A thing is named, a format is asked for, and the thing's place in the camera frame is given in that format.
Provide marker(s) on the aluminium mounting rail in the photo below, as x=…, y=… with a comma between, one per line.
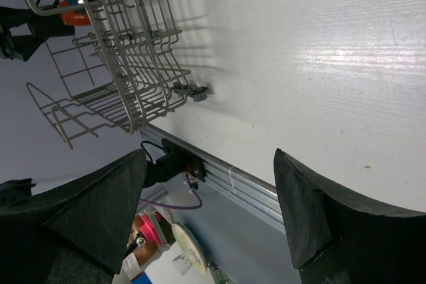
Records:
x=247, y=191

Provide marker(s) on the clear plastic cup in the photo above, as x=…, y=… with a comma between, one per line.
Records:
x=183, y=263

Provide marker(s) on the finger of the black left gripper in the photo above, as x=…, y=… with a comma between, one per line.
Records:
x=12, y=17
x=24, y=46

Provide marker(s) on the pale round disc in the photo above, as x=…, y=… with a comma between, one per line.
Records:
x=188, y=244

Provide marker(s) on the dark brown mug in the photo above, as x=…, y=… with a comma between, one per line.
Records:
x=49, y=26

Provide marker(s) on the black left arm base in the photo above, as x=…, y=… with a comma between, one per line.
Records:
x=180, y=160

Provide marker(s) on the small red orange cup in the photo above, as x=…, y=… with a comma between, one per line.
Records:
x=75, y=19

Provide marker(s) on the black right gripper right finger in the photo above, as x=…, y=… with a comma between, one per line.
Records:
x=336, y=235

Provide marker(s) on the grey wire dish rack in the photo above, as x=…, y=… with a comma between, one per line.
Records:
x=118, y=72

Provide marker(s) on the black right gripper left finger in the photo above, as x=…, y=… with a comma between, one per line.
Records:
x=76, y=232

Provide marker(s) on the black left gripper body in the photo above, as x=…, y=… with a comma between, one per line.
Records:
x=6, y=44

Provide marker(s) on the pink tape roll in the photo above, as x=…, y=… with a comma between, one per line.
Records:
x=149, y=231

